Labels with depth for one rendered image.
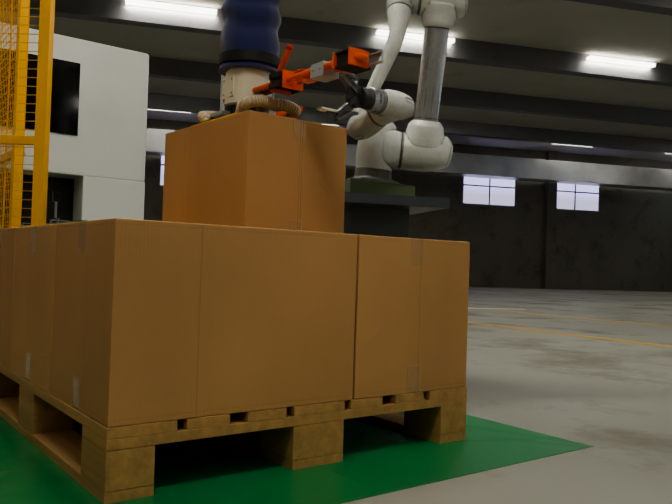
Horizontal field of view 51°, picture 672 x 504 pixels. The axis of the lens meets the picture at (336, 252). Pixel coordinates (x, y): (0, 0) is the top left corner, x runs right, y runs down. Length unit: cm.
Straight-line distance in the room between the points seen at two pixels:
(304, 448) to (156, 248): 58
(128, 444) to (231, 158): 113
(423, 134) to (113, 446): 193
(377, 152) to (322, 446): 154
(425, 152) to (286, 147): 81
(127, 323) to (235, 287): 24
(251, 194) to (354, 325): 69
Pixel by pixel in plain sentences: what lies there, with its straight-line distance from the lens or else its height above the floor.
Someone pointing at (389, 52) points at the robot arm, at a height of 131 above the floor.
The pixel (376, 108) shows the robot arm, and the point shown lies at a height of 104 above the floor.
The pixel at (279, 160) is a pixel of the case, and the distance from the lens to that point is 229.
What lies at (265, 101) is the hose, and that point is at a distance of 243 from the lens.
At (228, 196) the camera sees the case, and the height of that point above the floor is 68.
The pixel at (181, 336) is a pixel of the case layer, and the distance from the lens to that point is 146.
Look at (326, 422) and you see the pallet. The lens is 169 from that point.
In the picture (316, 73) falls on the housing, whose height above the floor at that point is 105.
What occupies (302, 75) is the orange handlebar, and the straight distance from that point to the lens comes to 229.
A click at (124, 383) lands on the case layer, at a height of 23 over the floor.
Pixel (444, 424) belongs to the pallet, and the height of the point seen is 5.
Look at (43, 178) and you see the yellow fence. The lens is 345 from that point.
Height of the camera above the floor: 47
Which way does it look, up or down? 1 degrees up
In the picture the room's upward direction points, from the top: 2 degrees clockwise
